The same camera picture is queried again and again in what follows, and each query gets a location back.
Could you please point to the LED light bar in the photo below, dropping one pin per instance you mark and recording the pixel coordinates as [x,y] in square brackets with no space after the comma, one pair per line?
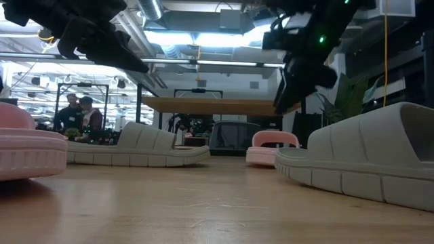
[220,63]

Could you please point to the black upright post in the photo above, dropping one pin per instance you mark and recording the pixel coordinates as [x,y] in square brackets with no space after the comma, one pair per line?
[428,67]

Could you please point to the grey office chair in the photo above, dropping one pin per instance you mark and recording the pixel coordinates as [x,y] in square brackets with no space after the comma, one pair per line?
[234,135]

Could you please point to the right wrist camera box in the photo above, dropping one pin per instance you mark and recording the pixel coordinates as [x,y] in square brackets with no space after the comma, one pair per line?
[276,40]

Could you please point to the small green potted plant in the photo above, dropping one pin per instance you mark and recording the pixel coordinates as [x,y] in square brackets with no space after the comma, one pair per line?
[73,133]

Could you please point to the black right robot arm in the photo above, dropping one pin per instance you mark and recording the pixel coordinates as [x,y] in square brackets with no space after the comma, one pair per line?
[339,17]

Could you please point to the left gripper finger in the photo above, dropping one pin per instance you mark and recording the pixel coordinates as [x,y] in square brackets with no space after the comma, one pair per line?
[112,60]
[122,47]

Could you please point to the green plant in white pot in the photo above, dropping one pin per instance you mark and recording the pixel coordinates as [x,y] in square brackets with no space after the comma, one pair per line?
[349,98]

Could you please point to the grey foam slide sandal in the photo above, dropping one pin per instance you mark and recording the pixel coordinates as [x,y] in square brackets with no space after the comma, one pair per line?
[142,149]
[356,159]

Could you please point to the black frame with camera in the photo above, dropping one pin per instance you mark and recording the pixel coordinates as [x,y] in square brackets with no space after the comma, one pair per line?
[198,90]

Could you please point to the black cabinet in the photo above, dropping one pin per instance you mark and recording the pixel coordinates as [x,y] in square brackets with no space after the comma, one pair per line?
[306,130]

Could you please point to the black aluminium rig frame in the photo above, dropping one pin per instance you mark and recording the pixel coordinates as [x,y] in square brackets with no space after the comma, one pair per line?
[230,152]

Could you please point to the wooden shelf with black frame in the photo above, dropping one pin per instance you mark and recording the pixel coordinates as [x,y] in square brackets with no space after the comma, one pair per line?
[210,105]

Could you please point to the background black robot arms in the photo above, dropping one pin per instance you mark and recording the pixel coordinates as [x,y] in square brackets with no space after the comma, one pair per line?
[190,125]

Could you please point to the black monitor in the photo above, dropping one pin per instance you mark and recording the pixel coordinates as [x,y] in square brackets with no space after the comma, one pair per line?
[8,101]

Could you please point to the person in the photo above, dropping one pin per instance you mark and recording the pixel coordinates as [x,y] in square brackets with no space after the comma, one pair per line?
[69,117]
[91,118]

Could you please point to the pink foam slide sandal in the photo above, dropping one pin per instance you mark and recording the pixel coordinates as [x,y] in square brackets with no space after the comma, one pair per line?
[30,149]
[268,152]

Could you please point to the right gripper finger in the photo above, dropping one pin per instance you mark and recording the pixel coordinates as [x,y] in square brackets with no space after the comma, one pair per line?
[279,101]
[294,91]

